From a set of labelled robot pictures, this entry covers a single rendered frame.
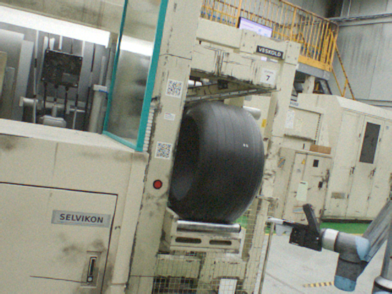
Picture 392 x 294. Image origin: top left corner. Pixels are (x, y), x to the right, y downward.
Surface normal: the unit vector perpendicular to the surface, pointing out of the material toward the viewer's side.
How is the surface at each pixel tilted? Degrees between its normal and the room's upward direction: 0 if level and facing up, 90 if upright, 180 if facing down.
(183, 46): 90
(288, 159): 90
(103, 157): 90
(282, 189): 90
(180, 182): 57
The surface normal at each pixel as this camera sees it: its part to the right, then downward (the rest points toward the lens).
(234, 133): 0.40, -0.44
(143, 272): 0.36, 0.11
